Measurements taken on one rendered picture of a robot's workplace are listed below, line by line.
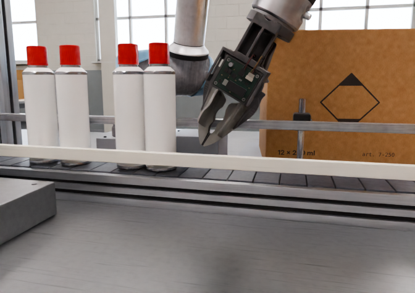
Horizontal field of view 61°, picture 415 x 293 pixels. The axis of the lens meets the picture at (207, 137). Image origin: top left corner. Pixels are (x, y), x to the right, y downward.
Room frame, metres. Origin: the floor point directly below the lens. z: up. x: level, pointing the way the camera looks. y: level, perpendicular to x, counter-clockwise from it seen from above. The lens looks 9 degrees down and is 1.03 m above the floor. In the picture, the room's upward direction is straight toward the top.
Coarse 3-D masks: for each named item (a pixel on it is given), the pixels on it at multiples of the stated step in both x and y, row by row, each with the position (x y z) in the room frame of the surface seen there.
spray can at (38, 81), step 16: (32, 48) 0.62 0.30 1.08; (32, 64) 0.62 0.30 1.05; (32, 80) 0.61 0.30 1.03; (48, 80) 0.62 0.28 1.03; (32, 96) 0.61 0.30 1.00; (48, 96) 0.62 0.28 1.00; (32, 112) 0.61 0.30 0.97; (48, 112) 0.62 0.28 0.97; (32, 128) 0.61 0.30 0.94; (48, 128) 0.62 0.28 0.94; (32, 144) 0.61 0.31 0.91; (48, 144) 0.61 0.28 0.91; (32, 160) 0.61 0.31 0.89; (48, 160) 0.61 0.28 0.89
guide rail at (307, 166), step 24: (0, 144) 0.61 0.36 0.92; (216, 168) 0.52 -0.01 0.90; (240, 168) 0.51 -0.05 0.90; (264, 168) 0.50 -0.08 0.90; (288, 168) 0.49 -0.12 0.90; (312, 168) 0.48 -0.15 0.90; (336, 168) 0.48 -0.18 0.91; (360, 168) 0.47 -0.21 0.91; (384, 168) 0.46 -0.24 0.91; (408, 168) 0.45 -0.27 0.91
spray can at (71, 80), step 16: (64, 48) 0.60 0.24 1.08; (64, 64) 0.60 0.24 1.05; (80, 64) 0.62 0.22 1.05; (64, 80) 0.59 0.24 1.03; (80, 80) 0.60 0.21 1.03; (64, 96) 0.59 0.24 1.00; (80, 96) 0.60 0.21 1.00; (64, 112) 0.59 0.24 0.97; (80, 112) 0.60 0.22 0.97; (64, 128) 0.59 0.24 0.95; (80, 128) 0.60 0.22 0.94; (64, 144) 0.59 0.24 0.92; (80, 144) 0.60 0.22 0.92; (64, 160) 0.60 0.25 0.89
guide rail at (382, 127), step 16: (256, 128) 0.57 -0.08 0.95; (272, 128) 0.57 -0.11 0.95; (288, 128) 0.56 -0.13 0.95; (304, 128) 0.55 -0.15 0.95; (320, 128) 0.55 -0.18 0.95; (336, 128) 0.54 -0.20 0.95; (352, 128) 0.54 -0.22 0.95; (368, 128) 0.53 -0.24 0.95; (384, 128) 0.53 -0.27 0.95; (400, 128) 0.52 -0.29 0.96
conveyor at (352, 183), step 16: (0, 160) 0.64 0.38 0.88; (16, 160) 0.64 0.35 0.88; (160, 176) 0.54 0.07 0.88; (176, 176) 0.53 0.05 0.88; (192, 176) 0.53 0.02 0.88; (208, 176) 0.53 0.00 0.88; (224, 176) 0.53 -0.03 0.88; (240, 176) 0.53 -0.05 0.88; (256, 176) 0.53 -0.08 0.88; (272, 176) 0.53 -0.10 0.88; (288, 176) 0.53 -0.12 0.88; (304, 176) 0.53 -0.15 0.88; (320, 176) 0.53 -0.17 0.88; (336, 176) 0.53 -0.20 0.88; (400, 192) 0.46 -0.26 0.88
